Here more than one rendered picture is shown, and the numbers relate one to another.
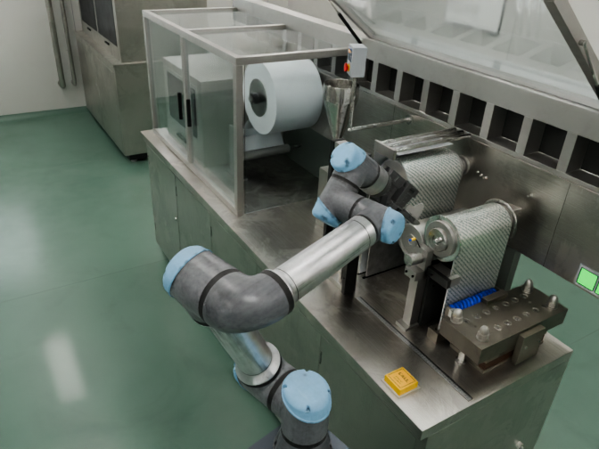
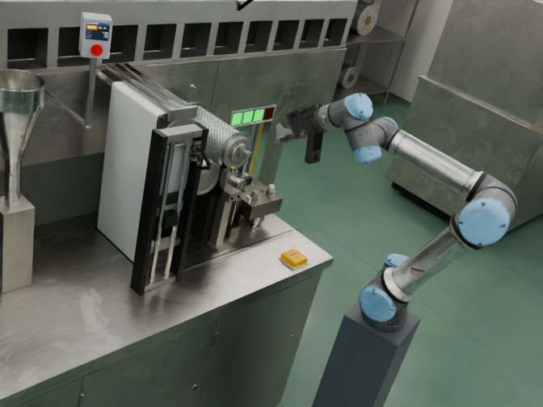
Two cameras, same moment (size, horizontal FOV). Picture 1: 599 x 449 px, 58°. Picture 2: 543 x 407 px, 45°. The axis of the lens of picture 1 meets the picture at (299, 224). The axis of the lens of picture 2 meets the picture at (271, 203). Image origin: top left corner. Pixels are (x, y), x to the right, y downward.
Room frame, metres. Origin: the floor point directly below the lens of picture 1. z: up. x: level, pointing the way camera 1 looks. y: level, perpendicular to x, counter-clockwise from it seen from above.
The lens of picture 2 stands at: (1.88, 1.48, 2.19)
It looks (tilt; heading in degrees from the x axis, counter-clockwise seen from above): 29 degrees down; 252
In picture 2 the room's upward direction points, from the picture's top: 14 degrees clockwise
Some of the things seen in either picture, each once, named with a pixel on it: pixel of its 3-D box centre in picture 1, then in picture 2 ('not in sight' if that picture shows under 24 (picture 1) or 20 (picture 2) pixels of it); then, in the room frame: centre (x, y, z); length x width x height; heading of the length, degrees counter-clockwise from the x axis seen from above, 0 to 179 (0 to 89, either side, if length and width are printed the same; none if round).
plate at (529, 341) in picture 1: (529, 345); not in sight; (1.27, -0.73, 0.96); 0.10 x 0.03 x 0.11; 123
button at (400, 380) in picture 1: (400, 380); (294, 258); (1.15, -0.32, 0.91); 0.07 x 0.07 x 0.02; 33
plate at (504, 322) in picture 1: (504, 320); (231, 183); (1.34, -0.67, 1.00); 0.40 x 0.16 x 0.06; 123
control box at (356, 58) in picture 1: (354, 60); (95, 36); (1.89, -0.16, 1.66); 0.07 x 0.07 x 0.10; 10
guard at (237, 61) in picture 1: (234, 97); not in sight; (2.74, 0.37, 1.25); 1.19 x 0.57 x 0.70; 33
